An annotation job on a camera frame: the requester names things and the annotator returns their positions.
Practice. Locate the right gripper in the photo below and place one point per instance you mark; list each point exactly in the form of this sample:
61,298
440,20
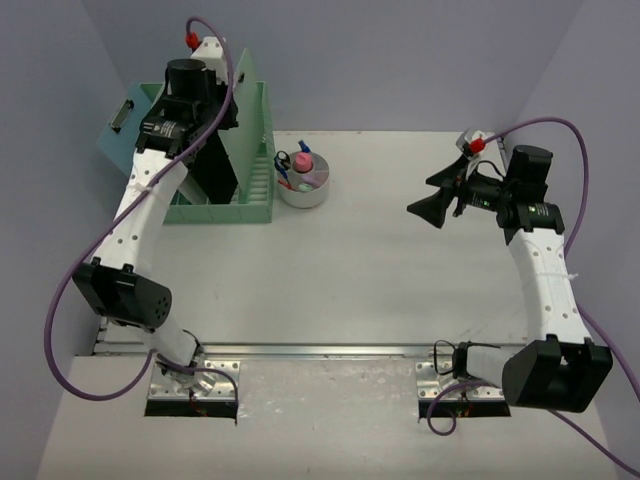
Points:
434,209

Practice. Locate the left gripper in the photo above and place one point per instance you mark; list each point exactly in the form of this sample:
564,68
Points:
212,163

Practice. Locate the green clipboard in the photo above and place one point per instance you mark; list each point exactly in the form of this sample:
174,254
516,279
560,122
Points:
242,142

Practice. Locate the black clipboard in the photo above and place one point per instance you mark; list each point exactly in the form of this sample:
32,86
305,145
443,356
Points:
213,173

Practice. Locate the blue clipboard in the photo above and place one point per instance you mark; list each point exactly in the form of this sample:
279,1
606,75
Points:
118,138

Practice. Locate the blue pen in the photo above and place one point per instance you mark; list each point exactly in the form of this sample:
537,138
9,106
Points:
283,172

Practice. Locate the red pen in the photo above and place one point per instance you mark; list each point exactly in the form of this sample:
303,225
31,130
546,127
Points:
284,184

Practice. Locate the purple highlighter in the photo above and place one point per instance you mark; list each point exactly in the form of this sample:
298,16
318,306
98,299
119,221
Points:
312,180

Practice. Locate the white clipboard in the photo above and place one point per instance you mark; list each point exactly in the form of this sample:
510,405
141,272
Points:
191,191

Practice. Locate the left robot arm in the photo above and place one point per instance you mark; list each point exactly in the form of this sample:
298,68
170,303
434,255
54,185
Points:
117,281

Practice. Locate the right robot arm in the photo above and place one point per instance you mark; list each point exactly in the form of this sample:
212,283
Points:
560,368

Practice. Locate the white round desk organizer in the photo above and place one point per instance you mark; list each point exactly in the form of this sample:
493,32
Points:
295,197

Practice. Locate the green mesh file organizer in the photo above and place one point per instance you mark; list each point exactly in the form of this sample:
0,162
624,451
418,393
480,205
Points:
254,208

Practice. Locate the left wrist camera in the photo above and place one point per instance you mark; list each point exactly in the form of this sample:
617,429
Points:
209,50

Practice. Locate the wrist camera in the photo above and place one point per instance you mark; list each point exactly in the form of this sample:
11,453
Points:
209,50
471,143

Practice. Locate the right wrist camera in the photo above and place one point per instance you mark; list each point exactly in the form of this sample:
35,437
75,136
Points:
471,143

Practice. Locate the black handled scissors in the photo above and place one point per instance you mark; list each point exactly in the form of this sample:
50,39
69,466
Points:
282,158

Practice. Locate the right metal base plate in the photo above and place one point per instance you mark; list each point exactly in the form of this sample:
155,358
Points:
429,384

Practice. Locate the metal base plate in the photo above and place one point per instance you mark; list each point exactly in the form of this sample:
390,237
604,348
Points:
429,384
209,385

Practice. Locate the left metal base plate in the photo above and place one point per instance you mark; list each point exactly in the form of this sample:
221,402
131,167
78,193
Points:
209,385

